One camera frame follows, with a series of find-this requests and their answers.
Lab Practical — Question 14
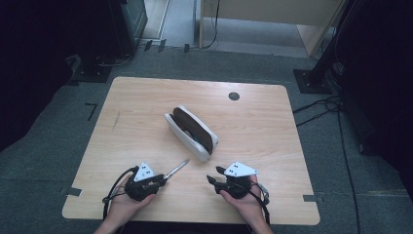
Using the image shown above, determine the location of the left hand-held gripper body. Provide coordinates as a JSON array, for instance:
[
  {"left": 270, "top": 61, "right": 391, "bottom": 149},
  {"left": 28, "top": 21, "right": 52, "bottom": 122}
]
[{"left": 124, "top": 161, "right": 164, "bottom": 202}]

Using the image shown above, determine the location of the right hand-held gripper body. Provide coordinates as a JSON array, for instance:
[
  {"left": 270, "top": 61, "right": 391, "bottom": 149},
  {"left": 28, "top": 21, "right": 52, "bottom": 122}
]
[{"left": 213, "top": 161, "right": 260, "bottom": 200}]

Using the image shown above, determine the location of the silver pen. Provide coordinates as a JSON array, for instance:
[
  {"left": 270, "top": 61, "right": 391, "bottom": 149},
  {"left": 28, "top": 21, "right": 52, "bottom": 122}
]
[{"left": 163, "top": 158, "right": 191, "bottom": 180}]

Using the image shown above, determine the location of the person's right hand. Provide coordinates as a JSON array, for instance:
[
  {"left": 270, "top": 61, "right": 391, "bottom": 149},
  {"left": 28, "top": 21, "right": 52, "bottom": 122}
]
[{"left": 219, "top": 175, "right": 267, "bottom": 226}]

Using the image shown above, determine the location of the person's left hand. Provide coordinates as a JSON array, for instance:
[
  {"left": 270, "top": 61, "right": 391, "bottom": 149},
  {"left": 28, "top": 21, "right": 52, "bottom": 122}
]
[{"left": 106, "top": 176, "right": 157, "bottom": 225}]

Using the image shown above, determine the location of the black table edge tape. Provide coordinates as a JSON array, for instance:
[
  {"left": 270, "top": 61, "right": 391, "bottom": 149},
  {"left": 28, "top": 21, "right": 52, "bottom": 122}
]
[{"left": 65, "top": 186, "right": 83, "bottom": 198}]

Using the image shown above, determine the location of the black floor tape mark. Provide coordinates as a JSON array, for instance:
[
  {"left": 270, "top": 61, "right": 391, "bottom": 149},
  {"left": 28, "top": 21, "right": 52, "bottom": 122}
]
[{"left": 84, "top": 102, "right": 98, "bottom": 122}]

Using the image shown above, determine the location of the black cabinet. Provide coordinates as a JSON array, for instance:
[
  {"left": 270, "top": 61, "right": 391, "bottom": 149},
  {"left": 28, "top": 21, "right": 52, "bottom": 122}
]
[{"left": 107, "top": 0, "right": 149, "bottom": 59}]

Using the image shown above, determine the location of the light wooden furniture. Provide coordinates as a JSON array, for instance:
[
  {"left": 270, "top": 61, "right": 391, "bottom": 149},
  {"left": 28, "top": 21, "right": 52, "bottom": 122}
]
[{"left": 198, "top": 0, "right": 347, "bottom": 59}]

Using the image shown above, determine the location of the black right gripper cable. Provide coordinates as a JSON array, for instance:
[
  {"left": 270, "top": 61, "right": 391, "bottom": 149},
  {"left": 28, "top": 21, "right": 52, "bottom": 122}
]
[{"left": 249, "top": 181, "right": 272, "bottom": 226}]

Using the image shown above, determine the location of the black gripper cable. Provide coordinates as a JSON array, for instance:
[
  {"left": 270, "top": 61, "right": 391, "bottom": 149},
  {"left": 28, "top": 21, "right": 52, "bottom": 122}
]
[
  {"left": 249, "top": 181, "right": 272, "bottom": 226},
  {"left": 101, "top": 166, "right": 140, "bottom": 222}
]

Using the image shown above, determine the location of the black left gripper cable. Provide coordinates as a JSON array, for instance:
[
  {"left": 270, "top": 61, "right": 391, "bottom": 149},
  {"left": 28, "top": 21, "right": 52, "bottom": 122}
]
[{"left": 101, "top": 166, "right": 140, "bottom": 222}]

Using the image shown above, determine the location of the black floor cable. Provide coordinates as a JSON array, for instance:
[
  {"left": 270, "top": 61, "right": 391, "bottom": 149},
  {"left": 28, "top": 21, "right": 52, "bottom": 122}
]
[{"left": 291, "top": 95, "right": 362, "bottom": 234}]

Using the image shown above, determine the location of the black stand base plate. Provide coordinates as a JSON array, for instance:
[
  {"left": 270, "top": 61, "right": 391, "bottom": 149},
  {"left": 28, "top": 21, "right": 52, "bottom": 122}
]
[
  {"left": 70, "top": 54, "right": 114, "bottom": 84},
  {"left": 293, "top": 67, "right": 333, "bottom": 96}
]

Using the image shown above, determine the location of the black hanging cable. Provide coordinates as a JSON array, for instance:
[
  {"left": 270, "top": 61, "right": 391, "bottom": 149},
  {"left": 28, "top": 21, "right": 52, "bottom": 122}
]
[{"left": 200, "top": 0, "right": 221, "bottom": 51}]

